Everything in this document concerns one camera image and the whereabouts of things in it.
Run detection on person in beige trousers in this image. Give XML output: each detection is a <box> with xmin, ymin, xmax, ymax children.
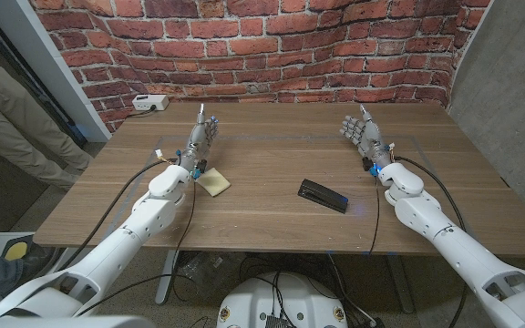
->
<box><xmin>0</xmin><ymin>40</ymin><xmax>94</xmax><ymax>191</ymax></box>

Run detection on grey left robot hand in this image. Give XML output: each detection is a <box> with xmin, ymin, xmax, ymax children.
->
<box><xmin>179</xmin><ymin>103</ymin><xmax>221</xmax><ymax>177</ymax></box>

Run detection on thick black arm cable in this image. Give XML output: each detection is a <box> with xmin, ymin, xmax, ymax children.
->
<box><xmin>394</xmin><ymin>155</ymin><xmax>469</xmax><ymax>328</ymax></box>
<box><xmin>55</xmin><ymin>157</ymin><xmax>180</xmax><ymax>274</ymax></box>

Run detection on black floor cable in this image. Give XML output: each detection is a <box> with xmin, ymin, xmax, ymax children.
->
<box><xmin>238</xmin><ymin>253</ymin><xmax>336</xmax><ymax>297</ymax></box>

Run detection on grey table leg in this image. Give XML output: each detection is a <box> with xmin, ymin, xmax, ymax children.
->
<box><xmin>386</xmin><ymin>254</ymin><xmax>417</xmax><ymax>314</ymax></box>

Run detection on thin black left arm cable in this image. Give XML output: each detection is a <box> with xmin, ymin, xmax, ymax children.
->
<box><xmin>76</xmin><ymin>179</ymin><xmax>198</xmax><ymax>318</ymax></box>

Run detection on white table leg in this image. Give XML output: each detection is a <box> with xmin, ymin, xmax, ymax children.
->
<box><xmin>154</xmin><ymin>249</ymin><xmax>180</xmax><ymax>305</ymax></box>

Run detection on red brick printed backdrop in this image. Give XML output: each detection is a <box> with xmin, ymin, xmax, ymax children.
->
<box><xmin>27</xmin><ymin>0</ymin><xmax>494</xmax><ymax>134</ymax></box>

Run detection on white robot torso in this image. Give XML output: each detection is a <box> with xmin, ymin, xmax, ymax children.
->
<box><xmin>216</xmin><ymin>272</ymin><xmax>349</xmax><ymax>328</ymax></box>

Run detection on white base with yellow pads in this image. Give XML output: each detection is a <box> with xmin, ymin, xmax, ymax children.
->
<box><xmin>0</xmin><ymin>231</ymin><xmax>58</xmax><ymax>274</ymax></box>

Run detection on clear plastic bag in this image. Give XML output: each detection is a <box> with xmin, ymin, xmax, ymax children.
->
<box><xmin>182</xmin><ymin>252</ymin><xmax>227</xmax><ymax>292</ymax></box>

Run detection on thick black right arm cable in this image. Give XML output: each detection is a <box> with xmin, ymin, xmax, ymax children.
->
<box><xmin>394</xmin><ymin>155</ymin><xmax>469</xmax><ymax>328</ymax></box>

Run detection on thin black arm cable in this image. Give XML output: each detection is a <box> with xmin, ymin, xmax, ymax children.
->
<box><xmin>76</xmin><ymin>179</ymin><xmax>198</xmax><ymax>318</ymax></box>
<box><xmin>368</xmin><ymin>177</ymin><xmax>381</xmax><ymax>256</ymax></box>

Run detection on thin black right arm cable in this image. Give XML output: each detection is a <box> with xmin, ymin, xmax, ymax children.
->
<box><xmin>368</xmin><ymin>177</ymin><xmax>381</xmax><ymax>256</ymax></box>

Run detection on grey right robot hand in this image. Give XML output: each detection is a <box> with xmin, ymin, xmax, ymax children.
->
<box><xmin>339</xmin><ymin>103</ymin><xmax>393</xmax><ymax>171</ymax></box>

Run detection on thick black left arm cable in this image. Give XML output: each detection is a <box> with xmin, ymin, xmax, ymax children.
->
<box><xmin>55</xmin><ymin>157</ymin><xmax>180</xmax><ymax>274</ymax></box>

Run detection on white power strip box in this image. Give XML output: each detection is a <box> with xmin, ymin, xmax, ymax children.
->
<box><xmin>131</xmin><ymin>94</ymin><xmax>170</xmax><ymax>112</ymax></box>

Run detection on black stapler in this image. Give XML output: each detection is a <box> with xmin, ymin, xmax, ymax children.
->
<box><xmin>297</xmin><ymin>178</ymin><xmax>350</xmax><ymax>214</ymax></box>

